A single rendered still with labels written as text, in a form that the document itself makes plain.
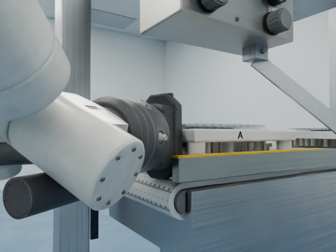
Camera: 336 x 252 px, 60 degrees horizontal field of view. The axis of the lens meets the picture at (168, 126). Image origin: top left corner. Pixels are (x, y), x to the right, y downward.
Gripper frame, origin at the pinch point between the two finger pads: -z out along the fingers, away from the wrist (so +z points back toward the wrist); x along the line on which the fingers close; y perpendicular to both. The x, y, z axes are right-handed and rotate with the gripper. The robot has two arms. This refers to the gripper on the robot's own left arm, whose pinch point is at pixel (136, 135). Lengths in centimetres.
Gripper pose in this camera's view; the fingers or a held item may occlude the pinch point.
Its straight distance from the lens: 56.6
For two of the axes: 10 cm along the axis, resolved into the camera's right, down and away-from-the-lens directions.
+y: 4.3, -0.2, -9.0
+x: 0.1, 10.0, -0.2
